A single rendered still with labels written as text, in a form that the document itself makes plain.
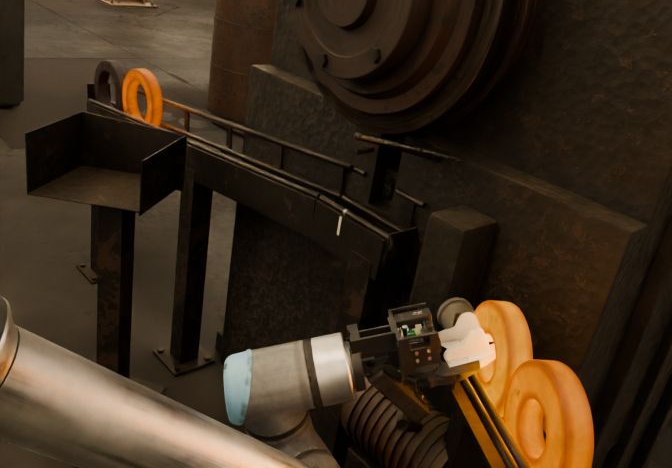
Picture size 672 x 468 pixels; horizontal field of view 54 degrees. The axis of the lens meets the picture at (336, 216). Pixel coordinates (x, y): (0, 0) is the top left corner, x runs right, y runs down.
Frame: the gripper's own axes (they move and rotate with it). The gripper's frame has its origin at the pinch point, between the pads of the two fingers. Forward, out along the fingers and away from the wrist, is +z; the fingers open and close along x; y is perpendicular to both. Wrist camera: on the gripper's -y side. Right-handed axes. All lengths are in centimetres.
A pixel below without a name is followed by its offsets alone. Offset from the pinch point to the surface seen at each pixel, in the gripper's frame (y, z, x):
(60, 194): 10, -73, 65
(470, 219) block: 6.7, 4.1, 24.8
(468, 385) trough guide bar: -4.7, -4.8, -0.8
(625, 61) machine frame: 29.2, 28.2, 22.0
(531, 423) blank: -1.8, -0.4, -12.5
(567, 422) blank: 5.6, 0.5, -20.4
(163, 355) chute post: -52, -71, 89
